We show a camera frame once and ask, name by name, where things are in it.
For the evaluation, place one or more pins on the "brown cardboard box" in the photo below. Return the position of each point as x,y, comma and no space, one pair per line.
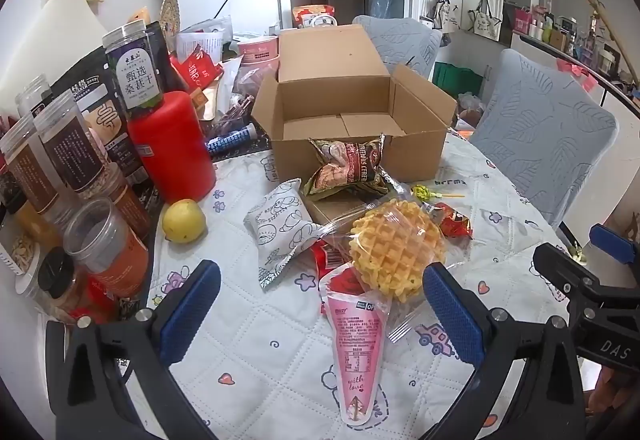
350,50

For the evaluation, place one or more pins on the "black pouch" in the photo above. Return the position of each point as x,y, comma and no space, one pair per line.
160,55

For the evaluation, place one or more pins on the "white printed paper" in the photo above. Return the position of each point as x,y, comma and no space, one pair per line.
205,42

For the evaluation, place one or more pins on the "waffle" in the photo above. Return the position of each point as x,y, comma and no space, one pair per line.
395,245

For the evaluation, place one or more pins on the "narrow canvas tote bag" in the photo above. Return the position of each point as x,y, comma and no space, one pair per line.
445,10

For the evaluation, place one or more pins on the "gold box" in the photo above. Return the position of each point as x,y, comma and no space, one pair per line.
332,210

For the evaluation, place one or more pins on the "gold foil pouch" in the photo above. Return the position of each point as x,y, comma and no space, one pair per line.
210,102

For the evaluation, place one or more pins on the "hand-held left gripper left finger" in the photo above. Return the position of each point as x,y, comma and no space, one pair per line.
192,310

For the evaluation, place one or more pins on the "large grey covered chair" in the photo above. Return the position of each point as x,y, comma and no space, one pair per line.
540,130

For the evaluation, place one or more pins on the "woven round trivet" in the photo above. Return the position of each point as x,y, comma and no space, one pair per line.
170,12

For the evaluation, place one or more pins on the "pink instant noodle bowl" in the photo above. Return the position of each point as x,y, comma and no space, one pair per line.
257,51

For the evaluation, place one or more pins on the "red snack bag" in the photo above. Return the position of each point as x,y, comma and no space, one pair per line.
312,12

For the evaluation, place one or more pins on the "green cereal packet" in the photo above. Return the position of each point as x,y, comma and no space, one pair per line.
345,165

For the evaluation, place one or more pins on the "black patterned bag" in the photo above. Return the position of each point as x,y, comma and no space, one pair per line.
100,115

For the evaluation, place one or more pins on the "white printed quilted tablecloth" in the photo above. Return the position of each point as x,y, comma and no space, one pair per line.
250,370

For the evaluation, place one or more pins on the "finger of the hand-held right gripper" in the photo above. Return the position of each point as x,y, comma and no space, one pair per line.
565,270
612,242

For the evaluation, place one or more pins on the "clear jar with brown label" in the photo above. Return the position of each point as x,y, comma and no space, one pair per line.
75,150
35,170

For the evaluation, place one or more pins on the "clear jar with dark label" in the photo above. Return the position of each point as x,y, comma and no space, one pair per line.
137,75

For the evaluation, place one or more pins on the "white foam board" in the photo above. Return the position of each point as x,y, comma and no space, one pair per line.
60,30

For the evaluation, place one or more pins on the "blue and white tube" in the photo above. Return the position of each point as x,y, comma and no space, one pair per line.
230,140

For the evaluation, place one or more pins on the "white patterned snack packet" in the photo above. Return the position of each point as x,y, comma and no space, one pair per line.
280,230

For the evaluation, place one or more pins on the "small clear jar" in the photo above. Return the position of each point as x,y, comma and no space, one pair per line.
32,97

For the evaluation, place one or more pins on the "long red snack packet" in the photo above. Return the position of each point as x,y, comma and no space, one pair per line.
327,257

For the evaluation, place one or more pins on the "yellow green lollipop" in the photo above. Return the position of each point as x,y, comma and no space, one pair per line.
422,193

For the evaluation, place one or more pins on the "green crate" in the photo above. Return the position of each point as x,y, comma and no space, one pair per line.
457,80

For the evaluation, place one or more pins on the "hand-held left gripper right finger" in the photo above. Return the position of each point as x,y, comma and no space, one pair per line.
450,315

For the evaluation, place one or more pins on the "purple clear plastic bag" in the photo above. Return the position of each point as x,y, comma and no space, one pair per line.
240,110

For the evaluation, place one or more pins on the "red packet with white print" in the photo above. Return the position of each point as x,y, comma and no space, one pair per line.
197,70

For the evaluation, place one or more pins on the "shelf of bottles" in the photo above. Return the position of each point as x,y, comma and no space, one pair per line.
565,35

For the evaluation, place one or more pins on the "red plastic canister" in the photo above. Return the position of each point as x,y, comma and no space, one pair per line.
170,145

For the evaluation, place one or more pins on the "yellow lemon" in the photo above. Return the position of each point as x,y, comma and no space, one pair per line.
182,220

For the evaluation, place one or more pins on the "jar with black lid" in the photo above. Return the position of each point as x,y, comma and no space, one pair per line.
62,275

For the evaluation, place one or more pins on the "small red snack packet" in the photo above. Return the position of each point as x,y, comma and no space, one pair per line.
452,220

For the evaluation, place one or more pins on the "pink cone snack packet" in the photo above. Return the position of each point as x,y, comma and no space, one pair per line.
357,350

